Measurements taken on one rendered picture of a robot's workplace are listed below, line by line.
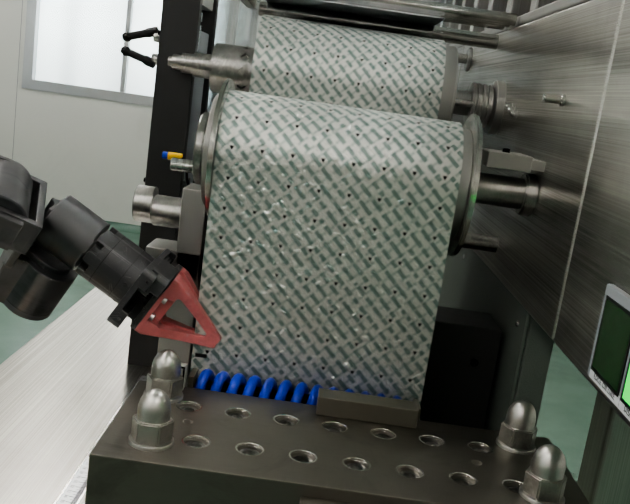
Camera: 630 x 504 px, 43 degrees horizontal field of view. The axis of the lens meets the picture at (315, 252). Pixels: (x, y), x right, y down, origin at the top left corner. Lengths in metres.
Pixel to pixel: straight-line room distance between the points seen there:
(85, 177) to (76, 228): 5.88
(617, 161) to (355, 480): 0.32
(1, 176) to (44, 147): 5.96
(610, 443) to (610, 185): 0.46
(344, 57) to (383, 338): 0.38
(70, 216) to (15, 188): 0.06
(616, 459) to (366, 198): 0.47
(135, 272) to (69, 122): 5.90
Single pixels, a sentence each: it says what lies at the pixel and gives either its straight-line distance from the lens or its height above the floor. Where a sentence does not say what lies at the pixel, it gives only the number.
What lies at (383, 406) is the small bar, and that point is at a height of 1.05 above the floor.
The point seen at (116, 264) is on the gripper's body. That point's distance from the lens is 0.78.
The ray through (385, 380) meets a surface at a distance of 0.81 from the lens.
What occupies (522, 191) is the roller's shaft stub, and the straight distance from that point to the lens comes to 0.84.
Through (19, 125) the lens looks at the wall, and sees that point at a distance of 6.80.
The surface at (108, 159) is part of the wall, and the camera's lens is 6.59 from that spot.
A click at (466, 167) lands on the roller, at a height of 1.27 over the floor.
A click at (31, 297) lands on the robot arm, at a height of 1.09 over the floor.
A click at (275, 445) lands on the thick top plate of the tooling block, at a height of 1.03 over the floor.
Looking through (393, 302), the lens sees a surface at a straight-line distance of 0.79.
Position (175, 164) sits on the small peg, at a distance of 0.84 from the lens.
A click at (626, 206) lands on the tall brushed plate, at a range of 0.61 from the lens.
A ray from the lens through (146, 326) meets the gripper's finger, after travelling 0.79.
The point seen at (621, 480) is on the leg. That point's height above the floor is 0.92.
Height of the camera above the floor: 1.32
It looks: 11 degrees down
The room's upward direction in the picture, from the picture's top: 8 degrees clockwise
